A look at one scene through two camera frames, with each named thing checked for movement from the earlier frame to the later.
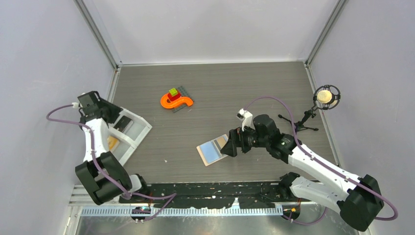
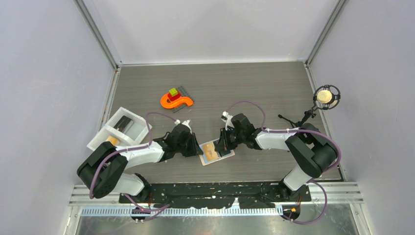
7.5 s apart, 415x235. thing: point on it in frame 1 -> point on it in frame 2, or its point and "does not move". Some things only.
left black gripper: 116,110 -> 194,148
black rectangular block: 122,123 does not move
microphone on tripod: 326,97 does not move
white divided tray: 125,134 does not move
